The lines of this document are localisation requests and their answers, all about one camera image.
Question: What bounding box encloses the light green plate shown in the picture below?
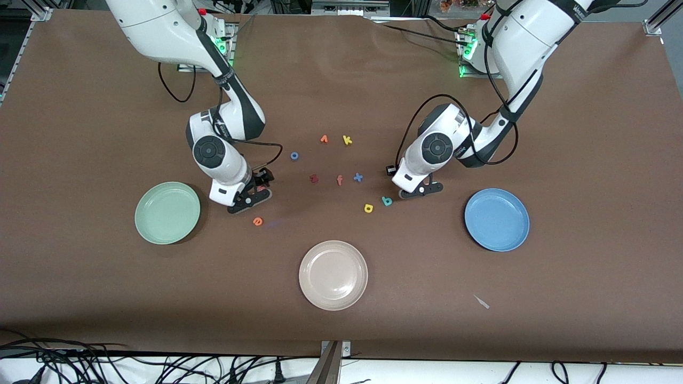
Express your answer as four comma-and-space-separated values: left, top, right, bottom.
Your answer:
134, 181, 201, 245

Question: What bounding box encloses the brown table cover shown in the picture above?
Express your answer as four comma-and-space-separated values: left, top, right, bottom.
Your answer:
0, 8, 683, 364

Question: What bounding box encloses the blue plate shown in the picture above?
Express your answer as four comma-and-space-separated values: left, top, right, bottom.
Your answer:
464, 188, 530, 252

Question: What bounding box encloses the beige plate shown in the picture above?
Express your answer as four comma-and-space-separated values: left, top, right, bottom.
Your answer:
299, 240, 369, 311

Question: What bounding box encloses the gray equipment box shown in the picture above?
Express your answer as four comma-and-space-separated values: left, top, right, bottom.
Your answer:
311, 0, 391, 15

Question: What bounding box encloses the gray metal pole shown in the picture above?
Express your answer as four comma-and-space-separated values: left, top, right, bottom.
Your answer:
305, 342, 340, 384

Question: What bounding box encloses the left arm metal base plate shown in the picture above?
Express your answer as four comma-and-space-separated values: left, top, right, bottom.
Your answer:
458, 27, 502, 79

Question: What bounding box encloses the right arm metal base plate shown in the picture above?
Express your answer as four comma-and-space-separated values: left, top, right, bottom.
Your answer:
178, 21, 236, 73

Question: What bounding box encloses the black cable on table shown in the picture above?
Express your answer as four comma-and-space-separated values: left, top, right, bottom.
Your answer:
374, 22, 465, 46
422, 15, 467, 33

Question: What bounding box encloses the small metal bracket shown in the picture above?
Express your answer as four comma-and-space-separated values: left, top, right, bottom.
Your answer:
321, 340, 352, 358

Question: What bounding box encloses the long black floor cable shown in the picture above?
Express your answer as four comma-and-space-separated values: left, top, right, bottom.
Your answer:
0, 329, 129, 355

